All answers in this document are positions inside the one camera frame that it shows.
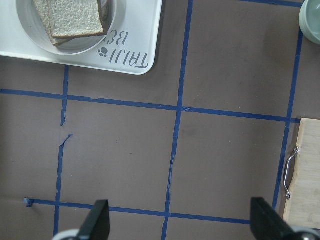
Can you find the bread slice on plate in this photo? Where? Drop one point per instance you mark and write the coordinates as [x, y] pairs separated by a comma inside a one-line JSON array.
[[42, 8]]

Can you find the light green bowl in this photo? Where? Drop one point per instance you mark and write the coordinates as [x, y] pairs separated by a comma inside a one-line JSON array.
[[309, 20]]

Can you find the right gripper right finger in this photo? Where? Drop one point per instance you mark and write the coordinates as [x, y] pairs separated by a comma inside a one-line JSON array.
[[266, 224]]

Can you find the cream bear tray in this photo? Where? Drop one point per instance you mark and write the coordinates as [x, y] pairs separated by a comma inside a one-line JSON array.
[[129, 47]]

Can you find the wooden cutting board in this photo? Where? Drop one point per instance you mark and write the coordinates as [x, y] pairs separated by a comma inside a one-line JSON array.
[[301, 178]]

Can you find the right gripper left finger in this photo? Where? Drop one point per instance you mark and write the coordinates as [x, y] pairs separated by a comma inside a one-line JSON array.
[[97, 224]]

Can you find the bread slice from board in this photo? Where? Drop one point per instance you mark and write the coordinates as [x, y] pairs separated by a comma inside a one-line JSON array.
[[76, 18]]

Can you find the white round plate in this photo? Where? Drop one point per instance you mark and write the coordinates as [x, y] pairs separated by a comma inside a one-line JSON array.
[[34, 29]]

